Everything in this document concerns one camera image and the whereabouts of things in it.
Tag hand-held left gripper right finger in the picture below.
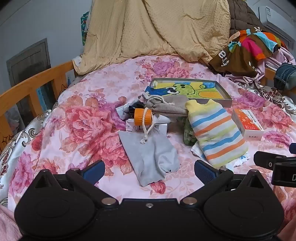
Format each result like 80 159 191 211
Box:
181 160 264 207

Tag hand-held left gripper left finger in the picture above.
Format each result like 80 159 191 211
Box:
35 160 117 207

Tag bag of green paper stars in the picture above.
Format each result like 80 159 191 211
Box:
183 116 199 146

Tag grey cloth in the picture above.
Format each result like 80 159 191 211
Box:
118 131 181 188

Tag white packet with teal print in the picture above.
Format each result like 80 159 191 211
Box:
115 105 126 120

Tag dark dotted sock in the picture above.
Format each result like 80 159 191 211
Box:
122 103 139 121

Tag orange ribbed silicone sleeve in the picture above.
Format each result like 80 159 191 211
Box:
134 108 153 127

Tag tan drawstring pouch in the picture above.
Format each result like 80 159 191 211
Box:
139 94 190 145

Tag grey shallow cartoon box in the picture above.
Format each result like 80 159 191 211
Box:
146 78 233 108

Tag striped knit cover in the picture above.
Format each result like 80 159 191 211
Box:
185 99 249 169

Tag orange and white carton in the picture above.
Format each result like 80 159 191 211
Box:
231 108 265 141

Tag white printed small carton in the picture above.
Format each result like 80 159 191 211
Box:
125 118 168 134

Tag blue jeans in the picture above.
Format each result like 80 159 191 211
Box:
273 63 296 91

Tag pink floral bedsheet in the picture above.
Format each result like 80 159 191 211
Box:
7 54 296 232

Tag gold swirl patterned sheet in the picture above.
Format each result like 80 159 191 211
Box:
0 82 296 202

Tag lavender cloth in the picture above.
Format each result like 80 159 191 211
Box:
225 46 296 86

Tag pink fleece cloth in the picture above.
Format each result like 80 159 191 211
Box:
0 204 22 241

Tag brown multicolour garment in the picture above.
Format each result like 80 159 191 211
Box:
208 28 288 75

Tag grey door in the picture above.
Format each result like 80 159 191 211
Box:
6 38 56 118

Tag white air conditioner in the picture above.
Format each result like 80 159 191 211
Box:
258 6 296 44

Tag brown quilted blanket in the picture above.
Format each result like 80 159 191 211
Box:
228 0 262 37

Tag tan dotted quilt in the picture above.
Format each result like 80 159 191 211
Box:
73 0 232 76

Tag wall poster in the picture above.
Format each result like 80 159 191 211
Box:
80 11 90 45

